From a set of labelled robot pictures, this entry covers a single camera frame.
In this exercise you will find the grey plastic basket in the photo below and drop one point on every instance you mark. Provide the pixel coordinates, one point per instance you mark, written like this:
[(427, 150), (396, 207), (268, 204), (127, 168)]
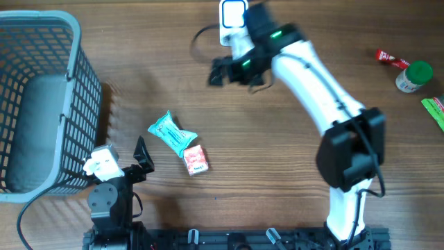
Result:
[(50, 105)]

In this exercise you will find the teal wet wipes pack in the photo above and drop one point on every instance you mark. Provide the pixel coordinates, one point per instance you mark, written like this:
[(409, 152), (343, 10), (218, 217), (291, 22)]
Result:
[(177, 139)]

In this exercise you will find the green lid jar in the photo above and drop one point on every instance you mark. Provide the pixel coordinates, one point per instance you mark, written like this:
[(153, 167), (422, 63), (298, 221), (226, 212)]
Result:
[(415, 76)]

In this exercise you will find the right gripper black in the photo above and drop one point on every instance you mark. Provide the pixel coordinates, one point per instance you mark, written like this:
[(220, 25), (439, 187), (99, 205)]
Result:
[(235, 73)]

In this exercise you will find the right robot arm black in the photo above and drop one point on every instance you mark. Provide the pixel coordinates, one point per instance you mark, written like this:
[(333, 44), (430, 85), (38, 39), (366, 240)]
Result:
[(351, 152)]

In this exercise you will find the red small box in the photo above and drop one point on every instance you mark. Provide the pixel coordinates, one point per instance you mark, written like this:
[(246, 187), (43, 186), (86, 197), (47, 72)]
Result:
[(195, 160)]

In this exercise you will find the white barcode scanner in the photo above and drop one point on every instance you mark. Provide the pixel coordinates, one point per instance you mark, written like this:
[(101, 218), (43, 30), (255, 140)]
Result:
[(231, 19)]

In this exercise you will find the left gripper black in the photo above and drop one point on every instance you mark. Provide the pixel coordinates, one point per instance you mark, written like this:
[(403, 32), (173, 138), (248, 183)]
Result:
[(139, 174)]

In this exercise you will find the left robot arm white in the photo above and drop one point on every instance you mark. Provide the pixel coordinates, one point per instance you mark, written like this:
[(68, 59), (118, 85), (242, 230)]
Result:
[(111, 200)]

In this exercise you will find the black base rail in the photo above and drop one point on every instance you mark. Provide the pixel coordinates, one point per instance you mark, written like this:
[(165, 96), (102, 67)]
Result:
[(296, 239)]

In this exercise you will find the red coffee stick sachet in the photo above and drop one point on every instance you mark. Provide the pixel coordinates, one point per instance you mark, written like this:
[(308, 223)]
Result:
[(386, 58)]

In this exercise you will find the green snack bag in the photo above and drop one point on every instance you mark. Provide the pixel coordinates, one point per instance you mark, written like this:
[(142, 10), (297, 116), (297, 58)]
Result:
[(434, 107)]

